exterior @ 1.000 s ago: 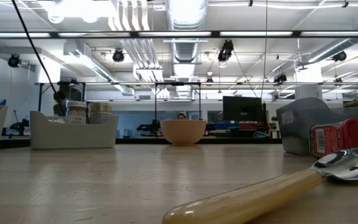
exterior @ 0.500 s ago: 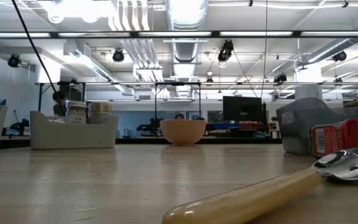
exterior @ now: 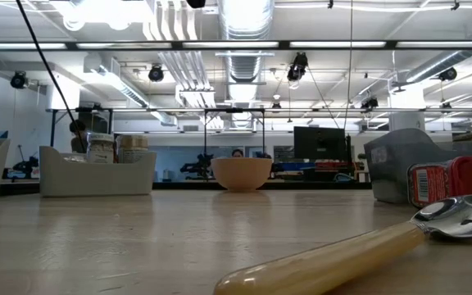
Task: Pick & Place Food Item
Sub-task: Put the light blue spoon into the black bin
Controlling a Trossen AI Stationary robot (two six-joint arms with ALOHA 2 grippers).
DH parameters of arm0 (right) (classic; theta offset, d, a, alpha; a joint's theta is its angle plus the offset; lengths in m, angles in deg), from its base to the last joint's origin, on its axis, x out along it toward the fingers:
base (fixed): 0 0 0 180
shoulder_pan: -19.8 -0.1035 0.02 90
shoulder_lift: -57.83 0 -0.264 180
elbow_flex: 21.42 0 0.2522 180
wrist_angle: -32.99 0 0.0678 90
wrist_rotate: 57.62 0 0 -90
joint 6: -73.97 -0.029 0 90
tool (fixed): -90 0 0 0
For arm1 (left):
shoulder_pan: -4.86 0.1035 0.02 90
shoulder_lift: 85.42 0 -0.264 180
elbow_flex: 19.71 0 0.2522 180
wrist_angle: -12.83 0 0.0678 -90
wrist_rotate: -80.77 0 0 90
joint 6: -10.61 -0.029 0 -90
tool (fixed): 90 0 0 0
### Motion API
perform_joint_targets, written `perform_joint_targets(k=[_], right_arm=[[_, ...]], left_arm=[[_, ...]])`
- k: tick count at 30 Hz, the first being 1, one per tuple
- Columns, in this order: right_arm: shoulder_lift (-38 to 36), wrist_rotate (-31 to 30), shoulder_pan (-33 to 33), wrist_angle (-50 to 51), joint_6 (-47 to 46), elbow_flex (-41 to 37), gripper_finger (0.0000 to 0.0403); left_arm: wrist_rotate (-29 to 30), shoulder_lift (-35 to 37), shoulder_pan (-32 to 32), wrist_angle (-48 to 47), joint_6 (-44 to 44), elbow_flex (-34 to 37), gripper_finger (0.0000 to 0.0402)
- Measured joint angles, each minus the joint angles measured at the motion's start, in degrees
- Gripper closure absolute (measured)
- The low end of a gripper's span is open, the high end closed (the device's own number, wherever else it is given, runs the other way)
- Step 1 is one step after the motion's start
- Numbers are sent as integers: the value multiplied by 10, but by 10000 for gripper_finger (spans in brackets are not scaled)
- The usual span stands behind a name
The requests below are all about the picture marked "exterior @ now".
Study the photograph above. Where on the gold lid spice jar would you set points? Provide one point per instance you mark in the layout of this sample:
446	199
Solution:
131	147

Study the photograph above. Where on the white lid bagel seasoning jar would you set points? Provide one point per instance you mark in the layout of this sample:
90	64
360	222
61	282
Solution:
101	147

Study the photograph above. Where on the black background robot arm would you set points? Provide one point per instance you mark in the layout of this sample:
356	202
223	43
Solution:
25	166
197	166

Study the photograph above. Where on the black overhead beam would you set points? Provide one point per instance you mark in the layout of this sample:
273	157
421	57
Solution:
342	44

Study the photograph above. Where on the peach plastic bowl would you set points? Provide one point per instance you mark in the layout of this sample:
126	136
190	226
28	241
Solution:
242	174

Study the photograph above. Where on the black monitor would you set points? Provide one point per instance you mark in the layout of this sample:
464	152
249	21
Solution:
320	143

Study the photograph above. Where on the light grey plastic bin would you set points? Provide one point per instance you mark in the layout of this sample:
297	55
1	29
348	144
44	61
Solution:
96	178

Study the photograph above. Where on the dark grey plastic bin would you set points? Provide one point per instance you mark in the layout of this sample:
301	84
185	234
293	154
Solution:
396	164

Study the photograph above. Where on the black hanging camera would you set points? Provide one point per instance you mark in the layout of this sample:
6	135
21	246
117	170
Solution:
19	80
447	73
297	67
369	103
156	73

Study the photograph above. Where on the silver ventilation duct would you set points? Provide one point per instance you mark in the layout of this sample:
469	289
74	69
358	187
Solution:
243	69

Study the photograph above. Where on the black background station frame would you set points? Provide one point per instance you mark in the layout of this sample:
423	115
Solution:
205	131

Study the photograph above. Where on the black metal table frame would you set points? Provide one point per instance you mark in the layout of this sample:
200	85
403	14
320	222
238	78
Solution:
178	185

